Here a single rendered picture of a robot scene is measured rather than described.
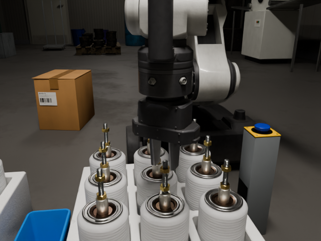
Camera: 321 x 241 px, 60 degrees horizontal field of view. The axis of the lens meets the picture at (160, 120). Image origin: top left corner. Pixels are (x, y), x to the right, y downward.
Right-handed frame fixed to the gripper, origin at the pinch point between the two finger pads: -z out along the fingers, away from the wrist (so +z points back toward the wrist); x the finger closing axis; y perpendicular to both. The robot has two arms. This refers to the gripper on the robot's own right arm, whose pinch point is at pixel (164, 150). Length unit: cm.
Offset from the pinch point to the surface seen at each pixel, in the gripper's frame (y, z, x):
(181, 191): -15.5, -18.8, 3.0
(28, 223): 4.7, -26.3, 36.1
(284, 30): -414, 10, 15
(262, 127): -31.1, -3.8, -12.6
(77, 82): -72, -10, 90
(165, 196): 0.8, -8.9, -0.7
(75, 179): -29, -37, 54
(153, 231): 4.7, -14.2, -0.2
